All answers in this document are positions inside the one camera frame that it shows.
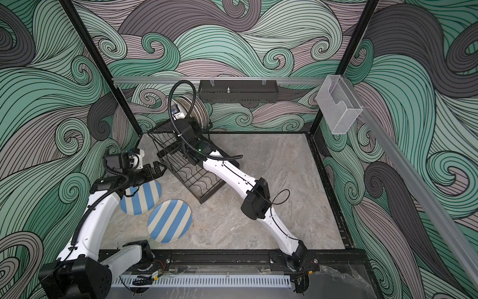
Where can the white plate red characters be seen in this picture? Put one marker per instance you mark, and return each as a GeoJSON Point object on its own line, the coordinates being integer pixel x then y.
{"type": "Point", "coordinates": [176, 102]}

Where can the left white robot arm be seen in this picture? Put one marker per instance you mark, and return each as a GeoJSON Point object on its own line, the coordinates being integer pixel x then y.
{"type": "Point", "coordinates": [77, 272]}

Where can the aluminium rail right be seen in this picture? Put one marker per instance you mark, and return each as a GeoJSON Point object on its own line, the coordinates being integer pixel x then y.
{"type": "Point", "coordinates": [384, 130]}

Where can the clear plastic holder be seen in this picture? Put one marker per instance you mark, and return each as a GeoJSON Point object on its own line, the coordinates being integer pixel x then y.
{"type": "Point", "coordinates": [339, 103]}

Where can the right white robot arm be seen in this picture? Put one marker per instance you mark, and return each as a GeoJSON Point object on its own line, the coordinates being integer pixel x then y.
{"type": "Point", "coordinates": [257, 204]}

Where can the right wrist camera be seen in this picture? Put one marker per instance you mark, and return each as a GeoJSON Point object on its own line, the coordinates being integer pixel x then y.
{"type": "Point", "coordinates": [178, 112]}

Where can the blue striped plate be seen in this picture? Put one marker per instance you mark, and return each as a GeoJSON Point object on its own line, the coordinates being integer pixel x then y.
{"type": "Point", "coordinates": [170, 221]}
{"type": "Point", "coordinates": [141, 199]}

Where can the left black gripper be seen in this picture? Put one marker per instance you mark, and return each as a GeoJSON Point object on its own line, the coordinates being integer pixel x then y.
{"type": "Point", "coordinates": [150, 175]}

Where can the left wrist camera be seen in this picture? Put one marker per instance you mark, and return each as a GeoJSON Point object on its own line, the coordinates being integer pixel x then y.
{"type": "Point", "coordinates": [136, 156]}

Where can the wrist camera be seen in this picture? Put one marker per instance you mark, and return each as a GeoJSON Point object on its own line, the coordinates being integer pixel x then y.
{"type": "Point", "coordinates": [178, 112]}
{"type": "Point", "coordinates": [136, 156]}

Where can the white slotted cable duct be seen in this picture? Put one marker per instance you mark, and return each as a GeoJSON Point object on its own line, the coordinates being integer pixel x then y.
{"type": "Point", "coordinates": [222, 281]}

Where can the aluminium rail back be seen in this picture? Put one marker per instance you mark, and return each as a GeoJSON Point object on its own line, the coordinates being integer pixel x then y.
{"type": "Point", "coordinates": [173, 79]}

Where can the orange sunburst plate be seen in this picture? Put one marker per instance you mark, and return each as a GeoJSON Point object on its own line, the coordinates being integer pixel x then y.
{"type": "Point", "coordinates": [197, 110]}

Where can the aluminium rail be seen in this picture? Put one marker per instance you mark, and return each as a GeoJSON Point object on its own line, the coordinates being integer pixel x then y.
{"type": "Point", "coordinates": [173, 79]}
{"type": "Point", "coordinates": [384, 130]}

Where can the black perforated metal tray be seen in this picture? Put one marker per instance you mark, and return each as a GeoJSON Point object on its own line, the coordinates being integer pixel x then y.
{"type": "Point", "coordinates": [238, 91]}

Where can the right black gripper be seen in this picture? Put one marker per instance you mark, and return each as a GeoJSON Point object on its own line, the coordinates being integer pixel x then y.
{"type": "Point", "coordinates": [196, 124]}

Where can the black wire dish rack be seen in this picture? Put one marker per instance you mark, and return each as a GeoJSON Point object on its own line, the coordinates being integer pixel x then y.
{"type": "Point", "coordinates": [200, 182]}

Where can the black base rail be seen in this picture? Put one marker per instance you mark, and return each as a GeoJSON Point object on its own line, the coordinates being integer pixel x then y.
{"type": "Point", "coordinates": [274, 260]}

